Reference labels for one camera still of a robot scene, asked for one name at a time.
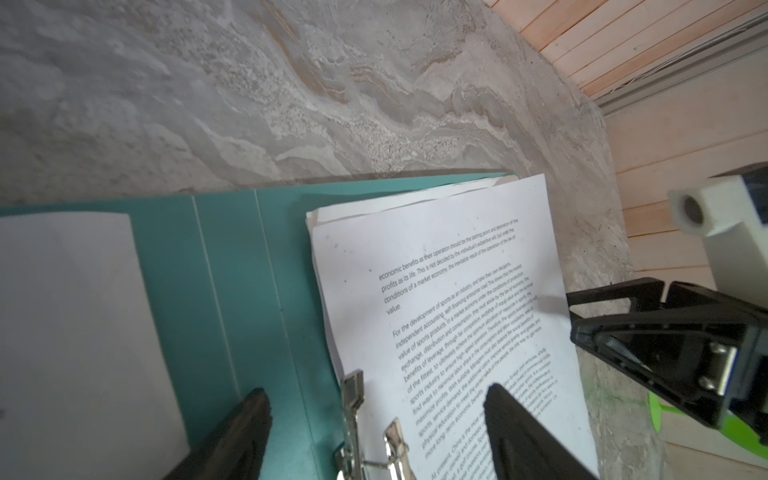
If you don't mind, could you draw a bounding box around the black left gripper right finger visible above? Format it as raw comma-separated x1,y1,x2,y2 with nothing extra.
484,383,595,480

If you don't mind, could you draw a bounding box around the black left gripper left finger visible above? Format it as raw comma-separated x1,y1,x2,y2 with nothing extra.
164,388,273,479

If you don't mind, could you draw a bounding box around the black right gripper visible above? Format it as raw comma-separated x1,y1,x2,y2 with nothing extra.
566,277,767,444

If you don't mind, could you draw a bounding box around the metal folder clip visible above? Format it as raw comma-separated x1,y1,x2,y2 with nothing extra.
334,370,417,480

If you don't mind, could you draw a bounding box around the paper with English text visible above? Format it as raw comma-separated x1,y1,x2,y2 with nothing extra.
1,212,190,479

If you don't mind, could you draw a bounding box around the paper with XDOF heading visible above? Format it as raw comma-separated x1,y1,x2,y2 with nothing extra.
304,175,520,385

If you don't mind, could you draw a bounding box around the teal file folder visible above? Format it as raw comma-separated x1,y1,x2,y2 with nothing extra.
0,172,511,480

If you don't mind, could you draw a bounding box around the white paper sheet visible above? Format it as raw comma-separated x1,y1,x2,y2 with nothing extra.
312,175,599,479

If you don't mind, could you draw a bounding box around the green plastic goblet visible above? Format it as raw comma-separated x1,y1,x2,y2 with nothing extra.
647,391,768,446

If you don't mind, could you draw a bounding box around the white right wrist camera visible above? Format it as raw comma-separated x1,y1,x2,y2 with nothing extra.
667,162,767,308

